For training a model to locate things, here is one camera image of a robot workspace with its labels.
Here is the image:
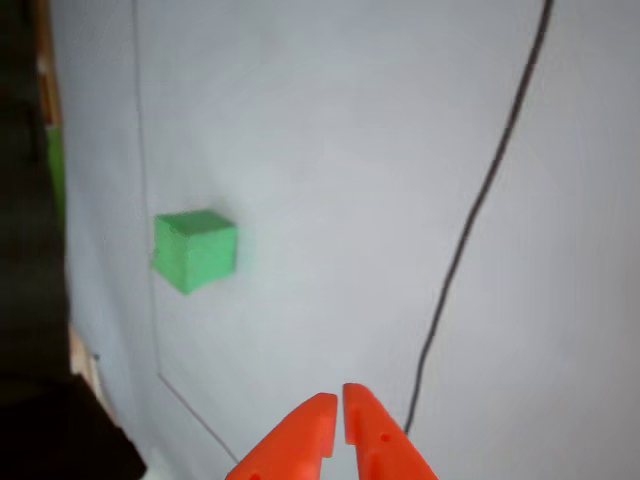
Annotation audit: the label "white paper sheet drawn lines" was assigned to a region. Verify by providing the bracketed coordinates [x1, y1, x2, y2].
[49, 0, 640, 480]

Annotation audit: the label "green foam block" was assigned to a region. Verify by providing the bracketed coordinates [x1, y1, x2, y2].
[151, 209, 239, 296]

